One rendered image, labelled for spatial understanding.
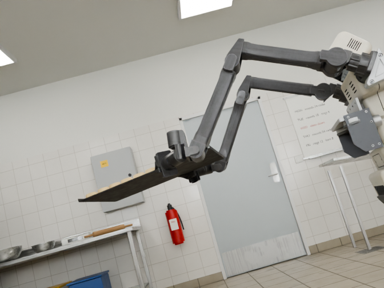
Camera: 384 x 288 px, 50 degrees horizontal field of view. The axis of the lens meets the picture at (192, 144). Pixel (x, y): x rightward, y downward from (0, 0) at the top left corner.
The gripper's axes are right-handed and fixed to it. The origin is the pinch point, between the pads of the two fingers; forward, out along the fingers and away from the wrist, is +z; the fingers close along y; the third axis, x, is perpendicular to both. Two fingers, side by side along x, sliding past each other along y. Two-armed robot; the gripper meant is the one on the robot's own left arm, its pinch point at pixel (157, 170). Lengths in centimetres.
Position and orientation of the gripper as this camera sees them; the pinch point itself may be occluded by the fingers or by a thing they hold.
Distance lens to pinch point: 169.5
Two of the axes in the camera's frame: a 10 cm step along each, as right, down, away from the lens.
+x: 8.0, -1.6, 5.8
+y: 3.3, 9.3, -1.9
